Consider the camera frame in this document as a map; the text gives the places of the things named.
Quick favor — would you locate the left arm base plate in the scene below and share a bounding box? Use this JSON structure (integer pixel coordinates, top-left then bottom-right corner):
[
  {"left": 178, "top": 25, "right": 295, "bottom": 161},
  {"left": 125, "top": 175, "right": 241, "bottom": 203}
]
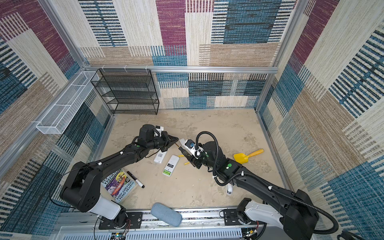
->
[{"left": 98, "top": 212, "right": 143, "bottom": 230}]

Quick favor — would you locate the white remote control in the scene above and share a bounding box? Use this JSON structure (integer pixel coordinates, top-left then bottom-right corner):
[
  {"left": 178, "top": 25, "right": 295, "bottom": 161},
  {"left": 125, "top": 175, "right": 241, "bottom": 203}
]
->
[{"left": 154, "top": 151, "right": 167, "bottom": 164}]

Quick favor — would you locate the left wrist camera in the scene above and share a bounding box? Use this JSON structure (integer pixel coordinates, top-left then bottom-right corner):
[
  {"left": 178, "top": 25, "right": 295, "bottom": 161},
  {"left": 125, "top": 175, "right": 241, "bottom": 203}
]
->
[{"left": 154, "top": 126, "right": 164, "bottom": 137}]

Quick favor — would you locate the white wire mesh basket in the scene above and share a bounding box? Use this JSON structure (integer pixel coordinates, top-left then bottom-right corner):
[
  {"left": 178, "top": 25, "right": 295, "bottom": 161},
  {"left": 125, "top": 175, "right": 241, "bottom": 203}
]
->
[{"left": 36, "top": 71, "right": 96, "bottom": 135}]

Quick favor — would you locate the black white marker pen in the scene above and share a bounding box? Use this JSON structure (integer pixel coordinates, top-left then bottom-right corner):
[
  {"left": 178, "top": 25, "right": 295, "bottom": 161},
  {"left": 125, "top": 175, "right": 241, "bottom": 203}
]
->
[{"left": 127, "top": 171, "right": 145, "bottom": 189}]

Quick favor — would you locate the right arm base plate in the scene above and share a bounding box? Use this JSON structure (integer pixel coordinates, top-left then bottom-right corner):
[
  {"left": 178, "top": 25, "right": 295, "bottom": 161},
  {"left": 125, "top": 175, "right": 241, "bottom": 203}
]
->
[{"left": 219, "top": 209, "right": 265, "bottom": 227}]

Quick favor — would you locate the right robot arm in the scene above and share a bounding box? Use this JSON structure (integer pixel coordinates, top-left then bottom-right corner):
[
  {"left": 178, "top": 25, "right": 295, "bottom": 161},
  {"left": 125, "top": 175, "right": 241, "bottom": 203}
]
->
[{"left": 181, "top": 131, "right": 339, "bottom": 240}]

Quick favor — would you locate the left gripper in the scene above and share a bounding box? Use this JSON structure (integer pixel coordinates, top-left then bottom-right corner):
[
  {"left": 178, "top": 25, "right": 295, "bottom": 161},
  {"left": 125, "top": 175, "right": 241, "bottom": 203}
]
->
[{"left": 146, "top": 131, "right": 179, "bottom": 152}]

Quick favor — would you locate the blue grey oval pouch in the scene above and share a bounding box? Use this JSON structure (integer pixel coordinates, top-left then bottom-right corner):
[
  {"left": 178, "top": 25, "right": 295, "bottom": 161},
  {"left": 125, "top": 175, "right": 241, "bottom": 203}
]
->
[{"left": 151, "top": 203, "right": 183, "bottom": 227}]

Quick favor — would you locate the colourful paperback book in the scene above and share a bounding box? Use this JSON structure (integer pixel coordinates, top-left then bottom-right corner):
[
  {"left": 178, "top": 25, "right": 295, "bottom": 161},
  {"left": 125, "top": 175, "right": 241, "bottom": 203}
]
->
[{"left": 101, "top": 169, "right": 138, "bottom": 203}]

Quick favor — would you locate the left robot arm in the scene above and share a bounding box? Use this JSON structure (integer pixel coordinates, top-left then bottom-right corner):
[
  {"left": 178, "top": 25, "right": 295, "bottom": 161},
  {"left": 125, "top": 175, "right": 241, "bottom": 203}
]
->
[{"left": 60, "top": 124, "right": 179, "bottom": 226}]

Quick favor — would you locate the red remote control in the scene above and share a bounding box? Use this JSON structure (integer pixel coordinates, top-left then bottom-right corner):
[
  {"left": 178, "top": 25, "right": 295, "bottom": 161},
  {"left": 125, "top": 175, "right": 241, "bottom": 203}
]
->
[{"left": 163, "top": 155, "right": 180, "bottom": 177}]

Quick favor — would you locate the black wire shelf rack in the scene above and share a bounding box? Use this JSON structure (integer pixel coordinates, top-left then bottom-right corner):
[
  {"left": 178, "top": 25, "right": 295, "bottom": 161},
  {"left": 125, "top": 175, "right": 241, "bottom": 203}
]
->
[{"left": 91, "top": 69, "right": 160, "bottom": 115}]

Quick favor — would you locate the black yellow screwdriver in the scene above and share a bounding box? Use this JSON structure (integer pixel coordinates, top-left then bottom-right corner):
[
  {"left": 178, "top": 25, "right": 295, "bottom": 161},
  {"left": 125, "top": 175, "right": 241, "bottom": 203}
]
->
[{"left": 176, "top": 144, "right": 192, "bottom": 161}]

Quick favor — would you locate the yellow plastic shovel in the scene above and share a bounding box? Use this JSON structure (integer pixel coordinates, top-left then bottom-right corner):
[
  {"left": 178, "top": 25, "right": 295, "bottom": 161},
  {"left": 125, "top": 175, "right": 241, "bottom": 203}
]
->
[{"left": 234, "top": 149, "right": 264, "bottom": 164}]

